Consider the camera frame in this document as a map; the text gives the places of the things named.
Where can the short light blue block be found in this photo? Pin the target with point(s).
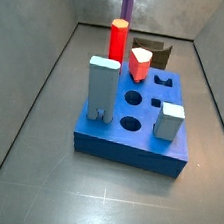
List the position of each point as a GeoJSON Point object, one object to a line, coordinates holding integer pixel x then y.
{"type": "Point", "coordinates": [170, 119]}

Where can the blue shape sorter board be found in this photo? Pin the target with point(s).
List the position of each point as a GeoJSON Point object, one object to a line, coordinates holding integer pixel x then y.
{"type": "Point", "coordinates": [129, 137]}

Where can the purple star prism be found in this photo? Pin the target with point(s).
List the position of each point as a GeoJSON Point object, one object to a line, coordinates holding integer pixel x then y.
{"type": "Point", "coordinates": [126, 10]}

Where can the short red pentagon peg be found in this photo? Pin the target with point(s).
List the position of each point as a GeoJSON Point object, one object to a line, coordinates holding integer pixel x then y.
{"type": "Point", "coordinates": [139, 63]}

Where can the black curved stand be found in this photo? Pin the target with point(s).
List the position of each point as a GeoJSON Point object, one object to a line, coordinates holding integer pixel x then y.
{"type": "Point", "coordinates": [160, 54]}

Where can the tall light blue peg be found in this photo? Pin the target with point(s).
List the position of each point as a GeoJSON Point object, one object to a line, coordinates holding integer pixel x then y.
{"type": "Point", "coordinates": [103, 83]}

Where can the tall red hexagonal peg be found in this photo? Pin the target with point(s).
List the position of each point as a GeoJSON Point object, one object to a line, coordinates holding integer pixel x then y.
{"type": "Point", "coordinates": [119, 30]}

